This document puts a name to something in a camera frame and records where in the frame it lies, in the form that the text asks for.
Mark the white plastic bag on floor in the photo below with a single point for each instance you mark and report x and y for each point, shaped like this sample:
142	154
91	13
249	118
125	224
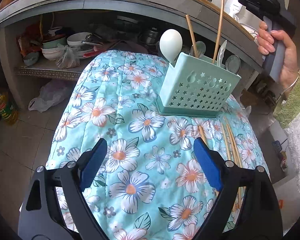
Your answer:
51	94

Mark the white electric kettle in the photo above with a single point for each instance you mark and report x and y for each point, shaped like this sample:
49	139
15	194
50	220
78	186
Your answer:
236	11

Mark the small metal spoon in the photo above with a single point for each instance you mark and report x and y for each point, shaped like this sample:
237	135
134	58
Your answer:
201	48

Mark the cooking oil bottle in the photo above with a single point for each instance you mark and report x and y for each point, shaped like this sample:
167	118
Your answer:
7	109

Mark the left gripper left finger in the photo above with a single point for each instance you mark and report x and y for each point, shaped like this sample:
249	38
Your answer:
90	162

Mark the mint green utensil holder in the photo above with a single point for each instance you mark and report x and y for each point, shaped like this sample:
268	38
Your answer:
195	87

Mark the green sleeved right forearm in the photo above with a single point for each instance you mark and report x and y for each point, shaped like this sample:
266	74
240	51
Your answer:
287	111

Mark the pink plastic basin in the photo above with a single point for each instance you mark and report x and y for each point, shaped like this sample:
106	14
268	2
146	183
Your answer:
131	47

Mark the white floral enamel basin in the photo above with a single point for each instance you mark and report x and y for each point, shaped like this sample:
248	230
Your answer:
252	31

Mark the person's right hand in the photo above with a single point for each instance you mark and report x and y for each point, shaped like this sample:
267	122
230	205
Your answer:
290	70

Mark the large metal spoon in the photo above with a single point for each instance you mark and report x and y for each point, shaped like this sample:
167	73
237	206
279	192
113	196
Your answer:
233	64

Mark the wooden chopstick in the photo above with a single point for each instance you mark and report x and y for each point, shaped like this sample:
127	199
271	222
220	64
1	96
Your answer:
202	135
235	155
192	36
218	32

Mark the white ceramic soup spoon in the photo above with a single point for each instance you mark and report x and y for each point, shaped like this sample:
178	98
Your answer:
220	54

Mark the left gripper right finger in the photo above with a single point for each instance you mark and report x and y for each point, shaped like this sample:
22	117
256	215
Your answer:
209	161

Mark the stack of bowls on shelf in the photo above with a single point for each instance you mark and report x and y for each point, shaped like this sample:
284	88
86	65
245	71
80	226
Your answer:
59	37

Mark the floral quilted table cover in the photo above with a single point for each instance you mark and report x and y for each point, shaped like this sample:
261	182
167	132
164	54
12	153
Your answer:
150	184

